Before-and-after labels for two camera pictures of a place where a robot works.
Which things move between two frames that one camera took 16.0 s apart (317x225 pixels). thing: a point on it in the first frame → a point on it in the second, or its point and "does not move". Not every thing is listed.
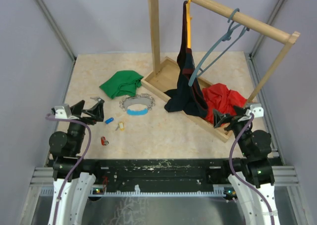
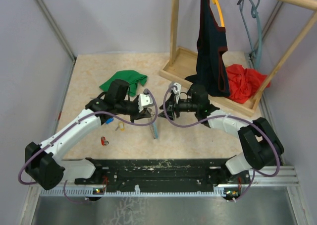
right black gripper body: x=235 y=125 → x=175 y=107
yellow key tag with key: x=121 y=125 does not move
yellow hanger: x=188 y=6 → x=215 y=0
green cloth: x=122 y=83 does not move
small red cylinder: x=103 y=141 does not move
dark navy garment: x=184 y=96 → x=211 y=67
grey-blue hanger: x=227 y=36 → x=254 y=13
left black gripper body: x=87 y=120 → x=131 y=107
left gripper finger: x=77 y=109 → x=145 y=112
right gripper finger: x=239 y=110 → x=167 y=104
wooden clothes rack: x=164 y=74 → x=183 y=62
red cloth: x=220 y=98 → x=243 y=84
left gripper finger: x=96 y=111 → x=135 y=117
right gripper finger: x=218 y=117 → x=170 y=114
